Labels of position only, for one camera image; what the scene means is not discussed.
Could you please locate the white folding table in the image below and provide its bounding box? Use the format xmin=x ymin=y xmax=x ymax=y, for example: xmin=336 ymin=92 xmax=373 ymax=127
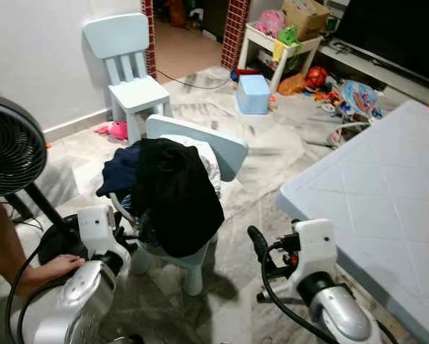
xmin=274 ymin=100 xmax=429 ymax=344

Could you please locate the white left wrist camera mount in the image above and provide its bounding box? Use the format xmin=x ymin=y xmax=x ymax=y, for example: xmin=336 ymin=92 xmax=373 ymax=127
xmin=77 ymin=205 xmax=122 ymax=259

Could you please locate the black standing fan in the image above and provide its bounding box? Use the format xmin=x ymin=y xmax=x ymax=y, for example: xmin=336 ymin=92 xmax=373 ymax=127
xmin=0 ymin=94 xmax=79 ymax=267

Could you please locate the pink plush toy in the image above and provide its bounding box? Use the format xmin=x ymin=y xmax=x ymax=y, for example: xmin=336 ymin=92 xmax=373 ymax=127
xmin=95 ymin=119 xmax=130 ymax=141

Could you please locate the small yellow cloth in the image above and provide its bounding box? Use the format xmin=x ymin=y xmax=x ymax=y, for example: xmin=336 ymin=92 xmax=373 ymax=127
xmin=271 ymin=39 xmax=287 ymax=62

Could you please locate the red floor toy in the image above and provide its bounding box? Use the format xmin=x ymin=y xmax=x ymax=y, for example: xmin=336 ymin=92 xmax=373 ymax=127
xmin=230 ymin=67 xmax=260 ymax=79

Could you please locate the adult person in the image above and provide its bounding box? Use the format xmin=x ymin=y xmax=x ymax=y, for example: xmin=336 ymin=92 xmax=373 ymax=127
xmin=0 ymin=199 xmax=87 ymax=299

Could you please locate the white kids table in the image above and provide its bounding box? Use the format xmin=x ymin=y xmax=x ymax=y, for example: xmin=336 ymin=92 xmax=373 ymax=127
xmin=238 ymin=21 xmax=323 ymax=91

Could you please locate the navy garment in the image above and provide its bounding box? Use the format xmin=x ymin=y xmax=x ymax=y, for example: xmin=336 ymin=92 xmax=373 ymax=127
xmin=95 ymin=145 xmax=143 ymax=199

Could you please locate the light blue plastic stool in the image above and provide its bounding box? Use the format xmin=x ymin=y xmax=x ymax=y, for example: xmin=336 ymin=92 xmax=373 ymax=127
xmin=235 ymin=73 xmax=274 ymax=116

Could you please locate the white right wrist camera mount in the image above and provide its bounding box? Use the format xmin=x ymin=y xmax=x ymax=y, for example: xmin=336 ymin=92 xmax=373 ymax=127
xmin=292 ymin=218 xmax=337 ymax=277

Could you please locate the pink bag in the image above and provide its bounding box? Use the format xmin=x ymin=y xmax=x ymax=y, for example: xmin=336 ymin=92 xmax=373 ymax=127
xmin=255 ymin=9 xmax=287 ymax=37

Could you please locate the white TV console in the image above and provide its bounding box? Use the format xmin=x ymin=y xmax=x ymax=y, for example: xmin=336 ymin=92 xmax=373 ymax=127
xmin=317 ymin=43 xmax=429 ymax=105

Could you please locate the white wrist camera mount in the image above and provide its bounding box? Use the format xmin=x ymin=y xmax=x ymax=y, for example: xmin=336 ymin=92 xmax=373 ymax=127
xmin=292 ymin=218 xmax=337 ymax=277
xmin=77 ymin=205 xmax=122 ymax=259

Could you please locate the black garment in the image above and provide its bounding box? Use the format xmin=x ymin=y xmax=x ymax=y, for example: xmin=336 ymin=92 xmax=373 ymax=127
xmin=131 ymin=137 xmax=226 ymax=259

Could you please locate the cardboard box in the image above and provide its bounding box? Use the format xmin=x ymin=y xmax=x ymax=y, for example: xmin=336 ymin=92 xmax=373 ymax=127
xmin=281 ymin=0 xmax=332 ymax=41

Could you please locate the white garment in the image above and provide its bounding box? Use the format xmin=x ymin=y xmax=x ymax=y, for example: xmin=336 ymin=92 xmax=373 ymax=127
xmin=160 ymin=135 xmax=223 ymax=195

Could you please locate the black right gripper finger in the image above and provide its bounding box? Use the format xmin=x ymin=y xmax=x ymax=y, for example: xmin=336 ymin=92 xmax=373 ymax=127
xmin=247 ymin=224 xmax=274 ymax=262

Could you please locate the black television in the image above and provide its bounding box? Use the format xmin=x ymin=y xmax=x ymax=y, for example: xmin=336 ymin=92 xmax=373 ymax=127
xmin=332 ymin=0 xmax=429 ymax=87

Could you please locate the light blue child chair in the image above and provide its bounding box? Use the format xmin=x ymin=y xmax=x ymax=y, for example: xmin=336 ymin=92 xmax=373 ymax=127
xmin=81 ymin=12 xmax=173 ymax=145
xmin=117 ymin=114 xmax=250 ymax=297

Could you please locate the orange plastic bag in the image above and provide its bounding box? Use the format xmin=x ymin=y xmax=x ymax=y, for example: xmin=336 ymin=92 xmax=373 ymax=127
xmin=276 ymin=72 xmax=309 ymax=96

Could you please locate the red ball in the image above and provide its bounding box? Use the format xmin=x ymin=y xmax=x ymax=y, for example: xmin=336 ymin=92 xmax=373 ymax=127
xmin=305 ymin=66 xmax=329 ymax=89

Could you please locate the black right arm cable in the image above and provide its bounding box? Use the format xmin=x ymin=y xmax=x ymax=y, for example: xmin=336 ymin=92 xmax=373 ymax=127
xmin=259 ymin=242 xmax=340 ymax=344

